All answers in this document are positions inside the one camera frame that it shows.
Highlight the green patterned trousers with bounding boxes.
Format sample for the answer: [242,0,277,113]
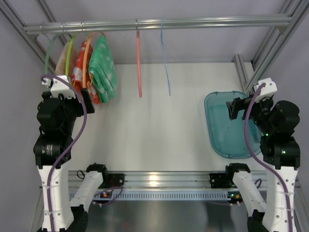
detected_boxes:
[88,35,117,103]

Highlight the orange plastic hanger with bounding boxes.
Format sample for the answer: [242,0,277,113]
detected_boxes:
[82,34,117,102]

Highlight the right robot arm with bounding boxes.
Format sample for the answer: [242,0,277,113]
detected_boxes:
[226,97,300,232]

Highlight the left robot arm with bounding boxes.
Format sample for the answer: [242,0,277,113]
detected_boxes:
[33,90,108,232]

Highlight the red patterned trousers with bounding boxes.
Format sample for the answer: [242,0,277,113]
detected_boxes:
[71,41,100,104]

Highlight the green plastic hanger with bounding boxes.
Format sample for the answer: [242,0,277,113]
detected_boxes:
[44,33,61,74]

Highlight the lime green hanger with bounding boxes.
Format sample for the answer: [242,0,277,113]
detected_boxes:
[65,33,77,76]

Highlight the blue plastic hanger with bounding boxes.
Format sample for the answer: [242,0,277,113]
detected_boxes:
[160,18,171,96]

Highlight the pink plastic hanger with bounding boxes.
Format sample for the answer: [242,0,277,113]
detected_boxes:
[136,30,142,98]

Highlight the teal plastic bin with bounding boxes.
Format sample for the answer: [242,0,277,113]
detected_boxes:
[204,91,251,159]

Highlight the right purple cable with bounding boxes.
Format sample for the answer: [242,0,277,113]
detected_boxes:
[244,83,294,232]

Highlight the purple cable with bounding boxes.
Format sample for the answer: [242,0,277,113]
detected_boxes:
[40,74,88,232]
[244,83,294,232]

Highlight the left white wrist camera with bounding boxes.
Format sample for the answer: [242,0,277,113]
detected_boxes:
[42,75,76,100]

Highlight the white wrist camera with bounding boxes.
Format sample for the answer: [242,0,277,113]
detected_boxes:
[42,75,76,100]
[253,78,278,102]

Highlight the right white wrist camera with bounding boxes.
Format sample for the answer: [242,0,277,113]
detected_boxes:
[253,78,278,102]

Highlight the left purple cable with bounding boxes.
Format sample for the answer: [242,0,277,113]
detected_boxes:
[40,74,88,232]

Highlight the aluminium frame posts right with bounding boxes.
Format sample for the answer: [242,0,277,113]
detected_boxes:
[233,0,309,94]

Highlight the aluminium frame post left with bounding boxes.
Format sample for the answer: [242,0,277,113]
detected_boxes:
[0,0,56,63]

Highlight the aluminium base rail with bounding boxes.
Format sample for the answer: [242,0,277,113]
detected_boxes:
[40,170,301,194]

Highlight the aluminium hanging rail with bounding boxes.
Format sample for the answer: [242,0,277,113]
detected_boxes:
[23,14,292,35]

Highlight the grey cable duct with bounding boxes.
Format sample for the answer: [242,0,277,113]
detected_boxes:
[69,192,239,202]

